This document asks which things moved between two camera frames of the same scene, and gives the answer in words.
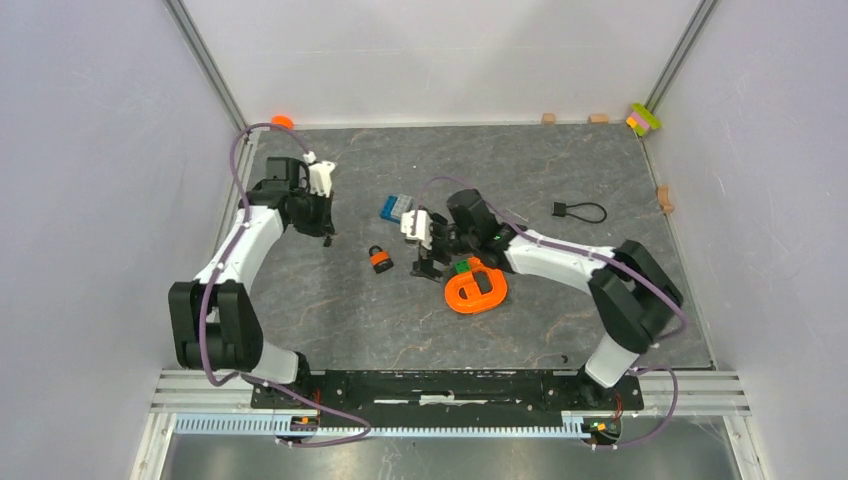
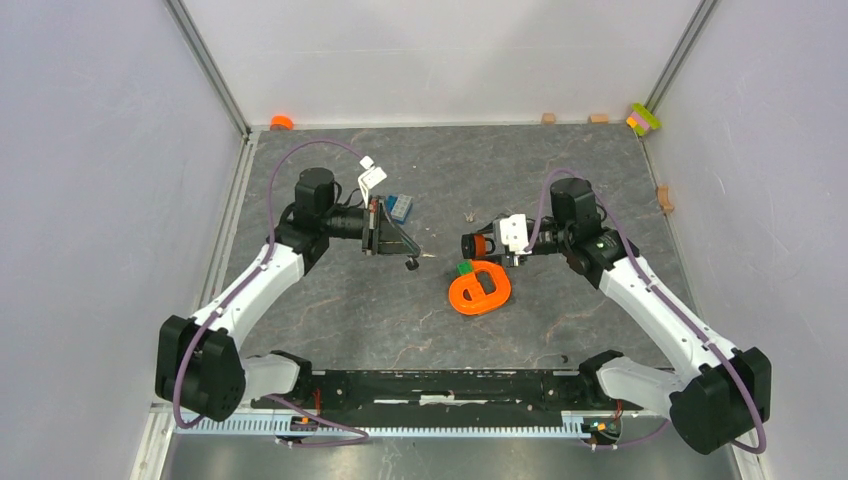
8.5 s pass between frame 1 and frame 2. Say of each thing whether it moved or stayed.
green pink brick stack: stayed
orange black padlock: moved
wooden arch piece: stayed
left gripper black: moved
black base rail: stayed
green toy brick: stayed
